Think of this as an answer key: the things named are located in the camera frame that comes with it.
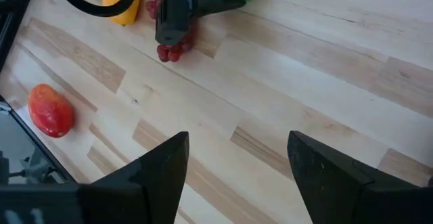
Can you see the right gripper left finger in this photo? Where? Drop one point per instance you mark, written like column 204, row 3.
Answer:
column 162, row 176

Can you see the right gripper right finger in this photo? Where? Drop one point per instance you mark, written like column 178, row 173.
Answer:
column 324, row 183

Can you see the red-orange mango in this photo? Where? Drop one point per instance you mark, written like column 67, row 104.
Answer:
column 50, row 110

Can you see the red grape bunch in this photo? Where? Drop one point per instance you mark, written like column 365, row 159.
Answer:
column 169, row 53

